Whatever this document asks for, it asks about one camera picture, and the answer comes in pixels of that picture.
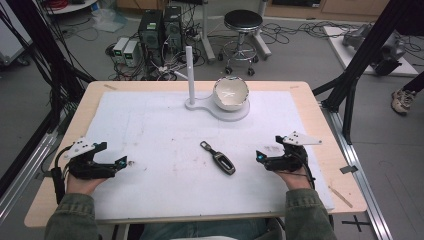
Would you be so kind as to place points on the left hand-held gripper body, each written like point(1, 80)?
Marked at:
point(87, 167)

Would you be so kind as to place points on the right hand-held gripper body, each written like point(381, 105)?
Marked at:
point(289, 156)

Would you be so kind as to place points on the person's left hand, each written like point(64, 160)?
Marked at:
point(82, 185)

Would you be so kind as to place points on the person's right hand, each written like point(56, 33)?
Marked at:
point(296, 180)

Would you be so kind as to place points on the black car key fob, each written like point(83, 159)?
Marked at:
point(222, 163)

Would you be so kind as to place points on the white table mat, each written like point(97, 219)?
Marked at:
point(166, 133)

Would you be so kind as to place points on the white stand with pole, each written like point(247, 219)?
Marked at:
point(216, 111)

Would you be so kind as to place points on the white bowl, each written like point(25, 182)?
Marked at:
point(230, 96)

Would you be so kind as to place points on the thin wooden stick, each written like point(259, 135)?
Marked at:
point(340, 197)

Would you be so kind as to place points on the white power supply box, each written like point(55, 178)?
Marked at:
point(119, 48)
point(130, 53)

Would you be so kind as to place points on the grey table leg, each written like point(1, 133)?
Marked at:
point(261, 36)
point(207, 36)

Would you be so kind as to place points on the white floor board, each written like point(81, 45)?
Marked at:
point(340, 50)

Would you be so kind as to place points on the black computer tower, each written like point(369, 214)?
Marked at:
point(173, 26)
point(150, 35)

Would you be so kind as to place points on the black round stool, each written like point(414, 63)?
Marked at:
point(243, 20)

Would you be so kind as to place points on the clear plastic bag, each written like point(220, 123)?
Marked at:
point(108, 18)

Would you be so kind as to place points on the grey machine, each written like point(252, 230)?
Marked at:
point(388, 50)

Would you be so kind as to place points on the round white table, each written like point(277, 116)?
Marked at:
point(71, 6)

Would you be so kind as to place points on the aluminium rail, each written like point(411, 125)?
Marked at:
point(363, 186)
point(25, 173)

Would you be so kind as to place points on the black metal frame post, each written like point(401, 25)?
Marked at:
point(366, 50)
point(43, 43)

